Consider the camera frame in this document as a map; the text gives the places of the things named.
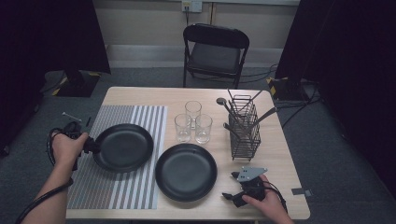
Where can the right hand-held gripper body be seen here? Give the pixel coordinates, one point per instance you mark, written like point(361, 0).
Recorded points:
point(252, 189)

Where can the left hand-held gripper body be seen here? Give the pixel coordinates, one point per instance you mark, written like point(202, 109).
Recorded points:
point(73, 128)

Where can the black round plate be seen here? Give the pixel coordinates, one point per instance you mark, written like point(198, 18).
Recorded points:
point(124, 147)
point(186, 172)

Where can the clear drinking glass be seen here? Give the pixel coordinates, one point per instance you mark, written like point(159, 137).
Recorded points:
point(183, 130)
point(193, 109)
point(203, 132)

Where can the person's left hand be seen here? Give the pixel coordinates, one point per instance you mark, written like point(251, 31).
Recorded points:
point(65, 151)

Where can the person's right hand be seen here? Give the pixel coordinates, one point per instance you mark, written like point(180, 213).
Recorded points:
point(272, 205)

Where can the black stand base yellow tape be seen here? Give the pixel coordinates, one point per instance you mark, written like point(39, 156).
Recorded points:
point(286, 88)
point(74, 85)

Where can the grey tape strip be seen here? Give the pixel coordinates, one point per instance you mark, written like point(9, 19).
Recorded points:
point(300, 191)

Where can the striped woven placemat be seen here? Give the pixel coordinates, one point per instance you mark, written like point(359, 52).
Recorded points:
point(130, 189)

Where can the grey metal utensil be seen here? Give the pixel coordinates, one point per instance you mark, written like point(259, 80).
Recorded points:
point(269, 112)

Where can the dark metal spoon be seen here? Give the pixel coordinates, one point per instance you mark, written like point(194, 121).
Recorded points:
point(221, 100)

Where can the black curtain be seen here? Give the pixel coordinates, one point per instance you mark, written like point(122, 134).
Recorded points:
point(351, 62)
point(46, 37)

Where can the black folding chair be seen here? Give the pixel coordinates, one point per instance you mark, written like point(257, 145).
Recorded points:
point(214, 57)

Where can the beige wall conduit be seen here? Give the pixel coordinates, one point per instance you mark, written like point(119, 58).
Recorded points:
point(212, 12)

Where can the white wall power outlet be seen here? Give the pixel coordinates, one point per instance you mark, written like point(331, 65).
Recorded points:
point(192, 5)

